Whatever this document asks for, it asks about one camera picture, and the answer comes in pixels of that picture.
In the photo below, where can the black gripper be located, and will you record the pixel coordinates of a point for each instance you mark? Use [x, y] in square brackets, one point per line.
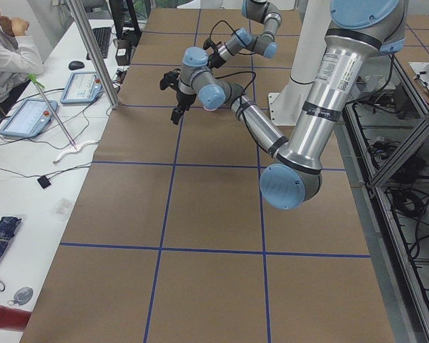
[214, 60]
[183, 96]

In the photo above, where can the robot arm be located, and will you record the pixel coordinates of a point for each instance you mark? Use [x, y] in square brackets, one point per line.
[337, 38]
[260, 43]

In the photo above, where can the pink mesh pen holder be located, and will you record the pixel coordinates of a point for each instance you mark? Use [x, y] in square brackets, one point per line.
[210, 108]

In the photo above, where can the black cardboard box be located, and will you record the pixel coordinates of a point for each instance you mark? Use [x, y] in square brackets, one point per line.
[123, 53]

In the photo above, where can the far teach pendant tablet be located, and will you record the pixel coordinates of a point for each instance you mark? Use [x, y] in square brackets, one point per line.
[81, 88]

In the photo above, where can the teach pendant tablet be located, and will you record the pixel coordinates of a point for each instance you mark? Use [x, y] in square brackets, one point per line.
[81, 88]
[29, 119]

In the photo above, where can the black keyboard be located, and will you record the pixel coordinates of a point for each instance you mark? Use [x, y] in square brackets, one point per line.
[103, 38]

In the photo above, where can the black computer mouse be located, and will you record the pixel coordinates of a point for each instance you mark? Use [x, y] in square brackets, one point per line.
[75, 65]

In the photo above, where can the near teach pendant tablet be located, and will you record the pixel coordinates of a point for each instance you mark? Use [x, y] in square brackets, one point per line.
[29, 119]

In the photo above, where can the small black usb hub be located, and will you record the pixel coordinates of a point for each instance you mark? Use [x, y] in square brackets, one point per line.
[44, 182]

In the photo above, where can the clear plastic bag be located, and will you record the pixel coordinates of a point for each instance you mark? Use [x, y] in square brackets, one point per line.
[62, 209]

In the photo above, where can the seated person white shirt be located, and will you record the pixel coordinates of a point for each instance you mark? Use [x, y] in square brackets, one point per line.
[19, 57]

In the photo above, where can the red cylinder bottle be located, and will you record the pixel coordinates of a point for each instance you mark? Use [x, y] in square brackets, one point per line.
[13, 319]

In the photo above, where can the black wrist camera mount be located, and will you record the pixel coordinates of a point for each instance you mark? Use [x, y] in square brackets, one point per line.
[170, 80]

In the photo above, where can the aluminium frame post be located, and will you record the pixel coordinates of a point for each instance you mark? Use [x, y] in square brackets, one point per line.
[85, 30]

